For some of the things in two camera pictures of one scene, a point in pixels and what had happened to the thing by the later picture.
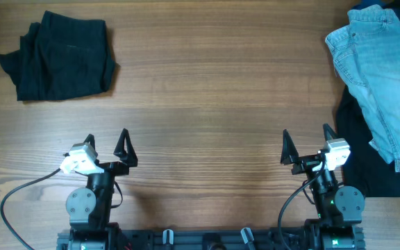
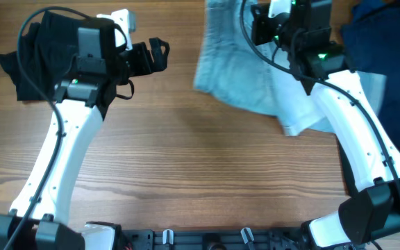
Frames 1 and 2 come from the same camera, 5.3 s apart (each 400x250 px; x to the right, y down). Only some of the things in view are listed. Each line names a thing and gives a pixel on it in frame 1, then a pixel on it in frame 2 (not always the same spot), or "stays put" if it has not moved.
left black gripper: (128, 158) → (145, 67)
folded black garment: (62, 56) stays put
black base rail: (110, 239) stays put
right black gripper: (289, 153) → (261, 19)
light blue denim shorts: (381, 63) → (259, 78)
